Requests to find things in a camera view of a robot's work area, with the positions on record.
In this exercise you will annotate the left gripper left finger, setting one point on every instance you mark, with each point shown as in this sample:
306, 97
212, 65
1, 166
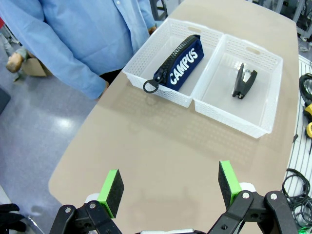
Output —
112, 192

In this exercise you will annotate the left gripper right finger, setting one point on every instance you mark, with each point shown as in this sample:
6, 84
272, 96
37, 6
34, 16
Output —
228, 185

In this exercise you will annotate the black stapler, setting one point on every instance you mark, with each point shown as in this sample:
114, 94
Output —
242, 83

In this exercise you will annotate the navy CAMPUS pencil case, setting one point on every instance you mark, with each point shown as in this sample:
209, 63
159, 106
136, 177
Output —
187, 61

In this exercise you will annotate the person's left forearm blue sleeve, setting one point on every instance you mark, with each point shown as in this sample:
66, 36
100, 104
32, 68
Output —
146, 14

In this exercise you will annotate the person's right hand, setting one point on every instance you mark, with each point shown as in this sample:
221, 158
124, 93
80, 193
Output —
106, 87

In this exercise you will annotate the bystander clenched hand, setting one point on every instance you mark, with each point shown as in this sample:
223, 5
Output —
14, 62

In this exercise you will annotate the person's left hand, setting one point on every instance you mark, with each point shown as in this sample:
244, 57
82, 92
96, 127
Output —
152, 30

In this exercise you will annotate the white perforated plastic basket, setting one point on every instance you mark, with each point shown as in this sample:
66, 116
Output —
231, 119
168, 97

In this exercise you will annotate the white slotted platform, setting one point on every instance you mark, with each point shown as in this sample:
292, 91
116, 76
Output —
301, 151

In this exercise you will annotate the yellow tool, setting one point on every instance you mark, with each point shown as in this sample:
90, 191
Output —
309, 119

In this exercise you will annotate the cardboard box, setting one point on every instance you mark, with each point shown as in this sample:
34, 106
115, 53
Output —
36, 69

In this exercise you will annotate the person in blue shirt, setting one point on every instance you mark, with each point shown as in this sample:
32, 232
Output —
85, 36

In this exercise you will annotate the black metal frame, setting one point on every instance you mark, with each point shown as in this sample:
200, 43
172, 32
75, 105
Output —
158, 9

